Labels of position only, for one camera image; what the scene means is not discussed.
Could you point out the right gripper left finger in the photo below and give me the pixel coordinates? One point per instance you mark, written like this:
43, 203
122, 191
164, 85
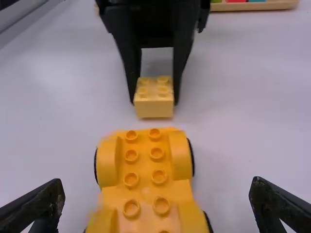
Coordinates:
31, 208

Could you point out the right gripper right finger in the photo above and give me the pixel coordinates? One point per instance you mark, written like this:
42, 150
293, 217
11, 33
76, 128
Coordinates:
277, 208

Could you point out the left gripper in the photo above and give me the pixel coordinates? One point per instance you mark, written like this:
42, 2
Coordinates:
150, 21

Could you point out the yellow toy brick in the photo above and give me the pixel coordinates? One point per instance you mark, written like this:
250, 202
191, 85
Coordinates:
154, 106

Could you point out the yellow toy car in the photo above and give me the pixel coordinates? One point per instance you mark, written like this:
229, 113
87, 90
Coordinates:
145, 189

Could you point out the tan tray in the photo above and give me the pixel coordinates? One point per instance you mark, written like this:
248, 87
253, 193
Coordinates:
252, 6

